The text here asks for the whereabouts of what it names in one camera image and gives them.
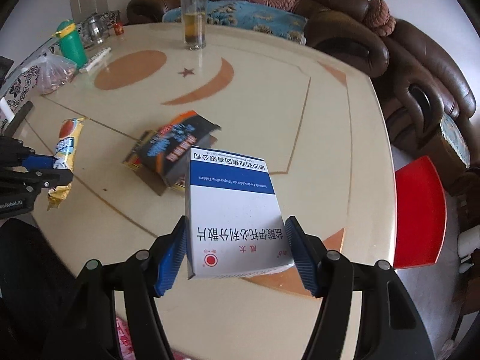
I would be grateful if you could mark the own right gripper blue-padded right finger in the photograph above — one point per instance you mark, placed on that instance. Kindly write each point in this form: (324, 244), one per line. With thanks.
(307, 251)

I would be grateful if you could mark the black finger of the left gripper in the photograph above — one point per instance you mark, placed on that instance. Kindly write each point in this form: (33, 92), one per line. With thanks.
(33, 182)

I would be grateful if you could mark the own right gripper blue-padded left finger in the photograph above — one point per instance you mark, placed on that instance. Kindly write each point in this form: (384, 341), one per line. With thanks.
(168, 252)

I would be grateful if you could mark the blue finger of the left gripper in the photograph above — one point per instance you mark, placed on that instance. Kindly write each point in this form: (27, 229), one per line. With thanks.
(38, 162)

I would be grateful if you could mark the yellow snack wrapper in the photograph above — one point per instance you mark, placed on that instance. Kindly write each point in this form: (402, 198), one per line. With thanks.
(65, 152)

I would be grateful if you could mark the white blue medicine box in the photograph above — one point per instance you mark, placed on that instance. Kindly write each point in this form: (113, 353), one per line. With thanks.
(235, 223)

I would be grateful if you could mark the pink lined trash bin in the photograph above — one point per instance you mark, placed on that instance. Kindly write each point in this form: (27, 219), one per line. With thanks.
(126, 346)

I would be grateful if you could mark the dark flat object on table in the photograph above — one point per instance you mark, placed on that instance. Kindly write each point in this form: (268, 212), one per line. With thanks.
(18, 119)

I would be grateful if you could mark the plastic bag of nuts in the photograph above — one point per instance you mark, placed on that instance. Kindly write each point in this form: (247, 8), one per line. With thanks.
(53, 71)

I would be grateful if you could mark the cream coffee table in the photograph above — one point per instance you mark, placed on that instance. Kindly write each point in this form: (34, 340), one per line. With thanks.
(315, 121)

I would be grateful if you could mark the black orange carton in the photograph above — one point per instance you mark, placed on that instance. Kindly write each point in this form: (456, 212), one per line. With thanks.
(165, 151)

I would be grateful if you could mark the white remote control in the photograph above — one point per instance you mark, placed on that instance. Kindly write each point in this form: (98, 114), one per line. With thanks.
(95, 60)

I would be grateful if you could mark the red plastic stool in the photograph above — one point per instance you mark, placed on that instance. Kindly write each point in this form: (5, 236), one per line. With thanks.
(421, 215)

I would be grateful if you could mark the green thermos bottle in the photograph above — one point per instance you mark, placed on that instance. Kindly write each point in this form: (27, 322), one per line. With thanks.
(70, 43)

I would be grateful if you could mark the small red cup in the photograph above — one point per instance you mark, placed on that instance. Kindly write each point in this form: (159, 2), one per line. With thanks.
(118, 28)

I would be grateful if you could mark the white cylindrical appliance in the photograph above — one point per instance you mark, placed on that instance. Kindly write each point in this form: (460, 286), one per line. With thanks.
(467, 242)

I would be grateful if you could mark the teal armchair seat cover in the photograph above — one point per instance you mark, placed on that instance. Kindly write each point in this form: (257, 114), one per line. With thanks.
(452, 135)

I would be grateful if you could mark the brown leather armchair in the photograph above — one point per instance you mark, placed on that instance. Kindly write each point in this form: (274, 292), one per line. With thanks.
(421, 84)

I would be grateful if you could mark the brown leather long sofa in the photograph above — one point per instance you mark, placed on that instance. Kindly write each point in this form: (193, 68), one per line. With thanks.
(340, 28)

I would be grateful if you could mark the glass tea bottle gold lid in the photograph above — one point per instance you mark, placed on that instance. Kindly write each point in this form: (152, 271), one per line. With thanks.
(194, 21)

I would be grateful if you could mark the pink knot cushion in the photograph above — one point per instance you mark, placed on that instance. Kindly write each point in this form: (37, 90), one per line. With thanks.
(379, 19)

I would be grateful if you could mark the blue floral sofa cover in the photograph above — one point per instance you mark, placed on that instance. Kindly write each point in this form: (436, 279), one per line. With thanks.
(250, 16)

